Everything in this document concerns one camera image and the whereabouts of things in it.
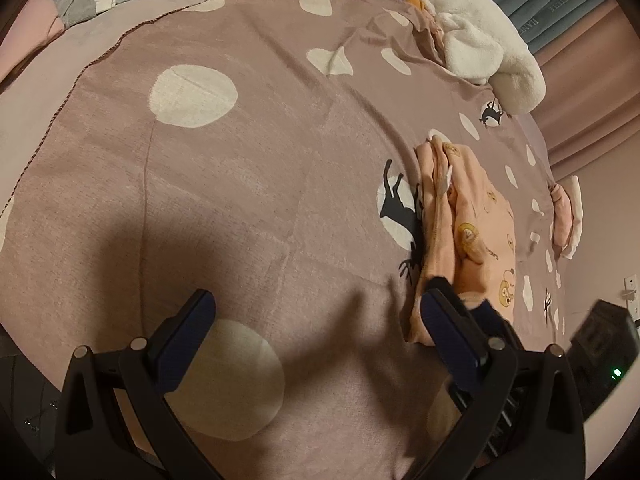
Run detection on peach cartoon print shirt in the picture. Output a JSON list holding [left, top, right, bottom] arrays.
[[406, 136, 516, 347]]

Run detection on white plush blanket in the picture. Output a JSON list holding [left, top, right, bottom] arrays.
[[422, 0, 546, 115]]

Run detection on mauve polka dot blanket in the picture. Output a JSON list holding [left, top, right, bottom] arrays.
[[1, 0, 564, 479]]

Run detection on white wall power strip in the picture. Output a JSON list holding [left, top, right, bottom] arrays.
[[622, 274, 640, 321]]

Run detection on folded pink white clothes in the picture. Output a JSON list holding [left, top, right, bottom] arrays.
[[549, 174, 584, 260]]

